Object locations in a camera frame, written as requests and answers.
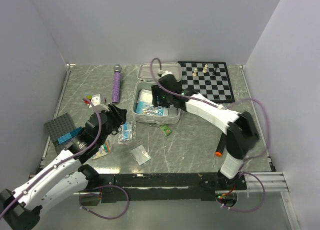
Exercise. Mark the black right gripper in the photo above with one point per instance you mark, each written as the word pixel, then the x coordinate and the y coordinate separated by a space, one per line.
pixel 157 91

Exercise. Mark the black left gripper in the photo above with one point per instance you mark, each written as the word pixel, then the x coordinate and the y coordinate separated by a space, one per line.
pixel 118 114

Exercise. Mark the large gauze plastic bag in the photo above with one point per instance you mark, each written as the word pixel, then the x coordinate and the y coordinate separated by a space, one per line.
pixel 145 96

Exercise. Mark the blue packets plastic bag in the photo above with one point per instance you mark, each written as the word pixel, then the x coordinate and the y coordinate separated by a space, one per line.
pixel 127 133

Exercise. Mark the blue white pouch bag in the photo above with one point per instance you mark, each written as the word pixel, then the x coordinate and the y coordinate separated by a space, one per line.
pixel 147 109

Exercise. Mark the white medicine kit case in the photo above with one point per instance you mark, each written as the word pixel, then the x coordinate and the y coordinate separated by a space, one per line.
pixel 146 76

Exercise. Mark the small green medicine box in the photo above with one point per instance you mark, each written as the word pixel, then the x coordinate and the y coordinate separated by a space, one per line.
pixel 166 129

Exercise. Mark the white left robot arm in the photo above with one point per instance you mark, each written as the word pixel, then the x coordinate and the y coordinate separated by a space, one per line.
pixel 67 174

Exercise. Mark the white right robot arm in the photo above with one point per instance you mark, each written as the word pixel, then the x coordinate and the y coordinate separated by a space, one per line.
pixel 239 129

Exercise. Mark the colourful toy brick car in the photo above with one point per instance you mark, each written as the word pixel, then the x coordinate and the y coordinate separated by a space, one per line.
pixel 97 99

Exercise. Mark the bandage box plastic bag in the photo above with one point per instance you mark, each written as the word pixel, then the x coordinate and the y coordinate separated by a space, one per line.
pixel 103 150

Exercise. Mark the blue toy brick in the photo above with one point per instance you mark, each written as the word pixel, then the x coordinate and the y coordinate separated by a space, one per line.
pixel 64 138

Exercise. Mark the purple glitter microphone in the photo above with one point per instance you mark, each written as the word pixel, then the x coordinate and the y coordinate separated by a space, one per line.
pixel 116 83

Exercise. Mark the white chess piece small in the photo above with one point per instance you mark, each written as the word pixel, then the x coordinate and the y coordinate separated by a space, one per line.
pixel 195 72

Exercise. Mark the small gauze zip bag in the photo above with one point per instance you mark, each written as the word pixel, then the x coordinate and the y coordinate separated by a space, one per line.
pixel 140 155

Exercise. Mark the grey brick baseplate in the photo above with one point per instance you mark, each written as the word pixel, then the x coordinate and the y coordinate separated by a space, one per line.
pixel 58 127

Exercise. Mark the white chess piece tall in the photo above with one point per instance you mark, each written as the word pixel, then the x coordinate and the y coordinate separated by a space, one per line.
pixel 205 68

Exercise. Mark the black white chessboard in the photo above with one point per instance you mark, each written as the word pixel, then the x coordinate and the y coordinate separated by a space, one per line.
pixel 217 89

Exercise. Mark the black marker orange cap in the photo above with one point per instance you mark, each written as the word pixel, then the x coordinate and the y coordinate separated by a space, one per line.
pixel 221 145

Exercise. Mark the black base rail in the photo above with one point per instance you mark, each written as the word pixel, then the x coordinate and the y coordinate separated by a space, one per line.
pixel 164 186

